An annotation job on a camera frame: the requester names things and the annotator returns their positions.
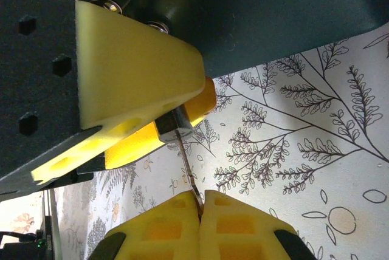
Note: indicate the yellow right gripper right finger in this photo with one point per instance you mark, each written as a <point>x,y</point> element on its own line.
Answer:
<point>243,229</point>

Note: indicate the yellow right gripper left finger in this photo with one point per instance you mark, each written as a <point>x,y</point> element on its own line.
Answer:
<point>161,229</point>

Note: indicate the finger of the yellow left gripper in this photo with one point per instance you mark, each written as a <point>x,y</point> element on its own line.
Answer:
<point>203,96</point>
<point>130,68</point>

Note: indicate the small metal key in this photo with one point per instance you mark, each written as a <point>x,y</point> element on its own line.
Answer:
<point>190,172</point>

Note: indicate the starry night tin box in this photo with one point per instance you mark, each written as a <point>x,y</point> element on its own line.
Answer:
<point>273,14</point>

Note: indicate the floral fern tablecloth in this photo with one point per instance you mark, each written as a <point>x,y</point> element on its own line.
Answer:
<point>304,150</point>

